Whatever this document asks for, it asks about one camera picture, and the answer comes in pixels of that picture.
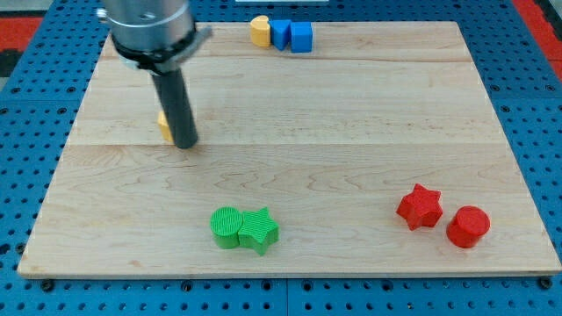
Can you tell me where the green cylinder block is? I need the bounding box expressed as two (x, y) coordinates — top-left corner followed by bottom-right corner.
(210, 206), (243, 249)

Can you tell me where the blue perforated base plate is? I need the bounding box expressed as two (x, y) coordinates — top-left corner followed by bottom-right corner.
(1, 0), (561, 315)

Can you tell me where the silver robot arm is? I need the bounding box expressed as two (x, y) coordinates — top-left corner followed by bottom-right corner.
(96, 0), (213, 75)

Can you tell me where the blue triangle block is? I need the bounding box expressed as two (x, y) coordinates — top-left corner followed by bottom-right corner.
(269, 19), (291, 51)

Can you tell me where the yellow hexagon block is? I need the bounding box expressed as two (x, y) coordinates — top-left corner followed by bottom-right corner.
(157, 111), (173, 142)

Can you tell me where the wooden board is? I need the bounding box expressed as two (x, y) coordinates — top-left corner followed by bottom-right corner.
(18, 22), (561, 279)

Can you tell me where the yellow heart block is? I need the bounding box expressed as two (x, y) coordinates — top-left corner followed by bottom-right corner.
(249, 15), (271, 47)

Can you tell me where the blue cube block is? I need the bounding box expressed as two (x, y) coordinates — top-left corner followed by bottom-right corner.
(290, 21), (313, 53)

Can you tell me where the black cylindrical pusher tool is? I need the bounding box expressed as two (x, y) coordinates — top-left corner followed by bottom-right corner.
(152, 68), (198, 149)

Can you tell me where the green star block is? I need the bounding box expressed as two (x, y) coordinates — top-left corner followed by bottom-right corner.
(238, 207), (279, 256)

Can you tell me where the red cylinder block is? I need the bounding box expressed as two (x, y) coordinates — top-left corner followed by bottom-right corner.
(446, 205), (491, 248)

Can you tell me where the red star block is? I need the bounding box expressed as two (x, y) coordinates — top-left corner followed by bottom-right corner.
(396, 183), (443, 231)

